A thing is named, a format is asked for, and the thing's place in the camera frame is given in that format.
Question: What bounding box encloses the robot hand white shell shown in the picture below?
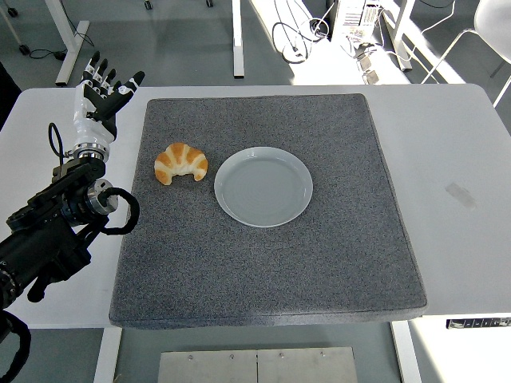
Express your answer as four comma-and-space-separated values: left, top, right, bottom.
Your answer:
72, 50, 145, 153

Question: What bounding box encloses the golden croissant bread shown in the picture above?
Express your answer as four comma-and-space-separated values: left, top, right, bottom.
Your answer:
153, 142, 209, 186

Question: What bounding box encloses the light grey round plate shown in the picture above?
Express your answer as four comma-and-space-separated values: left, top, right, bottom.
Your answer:
213, 146, 315, 229

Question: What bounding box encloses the grey metal plate with screws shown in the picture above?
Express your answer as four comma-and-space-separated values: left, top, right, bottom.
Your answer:
157, 346, 359, 383

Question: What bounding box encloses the white desk leg with foot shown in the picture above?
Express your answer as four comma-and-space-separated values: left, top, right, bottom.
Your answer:
390, 0, 416, 73
44, 0, 91, 88
231, 0, 245, 78

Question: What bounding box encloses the grey speckled table mat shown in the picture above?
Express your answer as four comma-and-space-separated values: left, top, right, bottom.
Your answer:
108, 93, 428, 330

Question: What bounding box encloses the white table leg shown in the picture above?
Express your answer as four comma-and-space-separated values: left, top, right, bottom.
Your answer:
390, 320, 423, 383
93, 327, 123, 383

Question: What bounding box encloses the computer tower case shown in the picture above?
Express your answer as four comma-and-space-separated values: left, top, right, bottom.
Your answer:
330, 0, 385, 45

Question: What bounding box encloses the white power strip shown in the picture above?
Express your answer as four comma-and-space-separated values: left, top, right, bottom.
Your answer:
353, 42, 381, 85

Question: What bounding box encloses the white chair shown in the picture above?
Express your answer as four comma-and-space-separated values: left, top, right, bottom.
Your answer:
420, 0, 511, 109

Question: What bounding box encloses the table height control panel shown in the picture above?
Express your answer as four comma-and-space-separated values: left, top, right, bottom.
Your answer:
446, 317, 511, 330

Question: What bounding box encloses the black power adapter with cable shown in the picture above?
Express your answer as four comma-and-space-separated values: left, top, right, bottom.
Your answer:
28, 48, 68, 62

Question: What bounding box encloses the black looped floor cable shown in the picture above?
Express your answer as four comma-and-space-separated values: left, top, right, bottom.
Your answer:
271, 17, 331, 65

